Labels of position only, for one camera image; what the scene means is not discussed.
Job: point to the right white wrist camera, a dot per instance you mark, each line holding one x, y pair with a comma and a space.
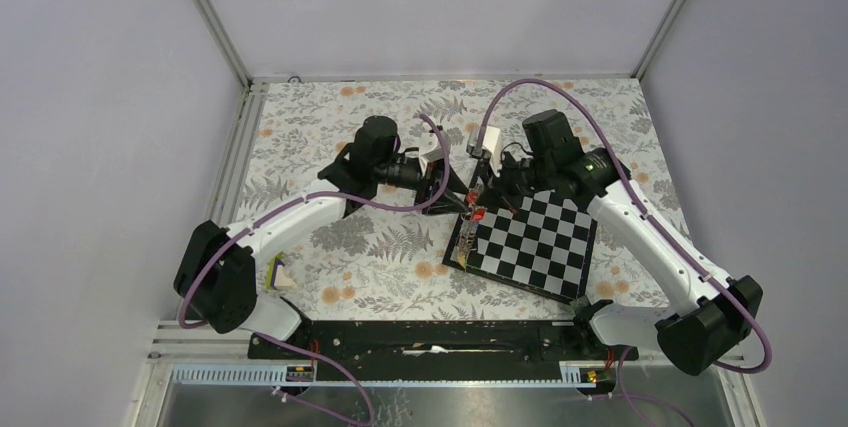
490, 149

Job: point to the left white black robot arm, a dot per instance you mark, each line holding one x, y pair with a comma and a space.
216, 278

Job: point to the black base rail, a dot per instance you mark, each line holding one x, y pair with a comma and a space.
444, 351

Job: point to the red key tag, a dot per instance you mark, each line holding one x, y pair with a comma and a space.
477, 214

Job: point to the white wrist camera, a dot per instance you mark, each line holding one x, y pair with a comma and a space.
433, 148
490, 149

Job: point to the yellow purple white small object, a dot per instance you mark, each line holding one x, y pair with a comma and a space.
277, 276

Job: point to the floral patterned table mat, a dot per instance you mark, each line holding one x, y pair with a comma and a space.
381, 265

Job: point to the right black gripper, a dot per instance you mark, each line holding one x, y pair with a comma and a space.
495, 189

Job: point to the black white checkerboard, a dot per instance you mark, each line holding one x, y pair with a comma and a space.
544, 248

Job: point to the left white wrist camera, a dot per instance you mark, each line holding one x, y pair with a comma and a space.
433, 148

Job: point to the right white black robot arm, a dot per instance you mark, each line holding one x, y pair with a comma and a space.
709, 311

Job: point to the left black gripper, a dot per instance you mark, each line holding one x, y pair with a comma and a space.
448, 202

